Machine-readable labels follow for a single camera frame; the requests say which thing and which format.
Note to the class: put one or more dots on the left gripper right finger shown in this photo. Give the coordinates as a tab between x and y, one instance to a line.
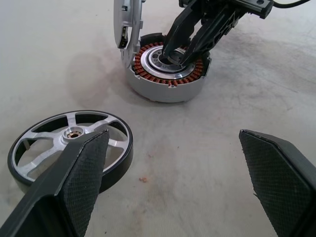
279	185

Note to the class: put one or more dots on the silver spoked rotor black rim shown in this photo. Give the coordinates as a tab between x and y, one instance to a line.
72	133

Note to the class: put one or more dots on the silver motor housing copper windings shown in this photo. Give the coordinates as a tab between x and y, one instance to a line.
160	91

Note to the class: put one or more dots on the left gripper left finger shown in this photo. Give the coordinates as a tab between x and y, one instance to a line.
74	185

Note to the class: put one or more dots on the silver gear disc part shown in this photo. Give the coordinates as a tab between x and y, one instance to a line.
132	24

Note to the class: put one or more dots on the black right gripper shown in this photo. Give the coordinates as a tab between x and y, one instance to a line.
247	6

